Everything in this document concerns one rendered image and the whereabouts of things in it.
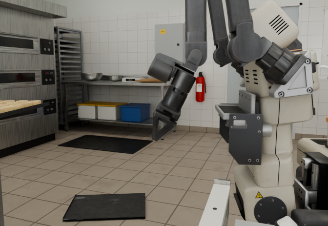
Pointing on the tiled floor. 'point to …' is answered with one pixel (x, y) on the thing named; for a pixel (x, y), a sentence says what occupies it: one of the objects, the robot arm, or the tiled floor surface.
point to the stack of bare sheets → (106, 207)
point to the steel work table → (113, 85)
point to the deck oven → (28, 69)
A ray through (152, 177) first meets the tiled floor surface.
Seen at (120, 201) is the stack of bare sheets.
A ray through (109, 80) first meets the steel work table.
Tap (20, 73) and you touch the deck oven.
